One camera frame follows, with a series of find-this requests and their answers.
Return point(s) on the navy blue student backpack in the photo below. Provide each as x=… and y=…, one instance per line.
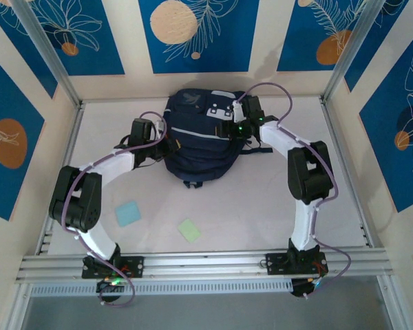
x=199, y=161

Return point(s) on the blue sticky note pad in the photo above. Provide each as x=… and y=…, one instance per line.
x=128, y=214

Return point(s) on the green sticky note pad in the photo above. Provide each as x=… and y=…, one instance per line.
x=190, y=231

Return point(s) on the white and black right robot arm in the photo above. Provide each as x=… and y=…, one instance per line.
x=304, y=227

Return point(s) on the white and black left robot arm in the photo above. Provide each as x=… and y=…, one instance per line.
x=106, y=166

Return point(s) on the black left base connector box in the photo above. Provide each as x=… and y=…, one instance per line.
x=108, y=290

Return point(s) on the black base connector box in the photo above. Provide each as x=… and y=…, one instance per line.
x=303, y=288
x=108, y=290

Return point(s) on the black right base connector box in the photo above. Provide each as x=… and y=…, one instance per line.
x=303, y=288

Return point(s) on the aluminium side rail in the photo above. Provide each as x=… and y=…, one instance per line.
x=69, y=144
x=332, y=120

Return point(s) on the aluminium corner post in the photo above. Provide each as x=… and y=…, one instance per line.
x=351, y=48
x=44, y=44

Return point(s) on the aluminium cross rail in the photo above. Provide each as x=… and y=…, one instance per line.
x=206, y=263

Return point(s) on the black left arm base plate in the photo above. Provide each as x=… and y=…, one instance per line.
x=136, y=266

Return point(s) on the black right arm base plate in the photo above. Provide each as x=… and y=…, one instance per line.
x=277, y=263

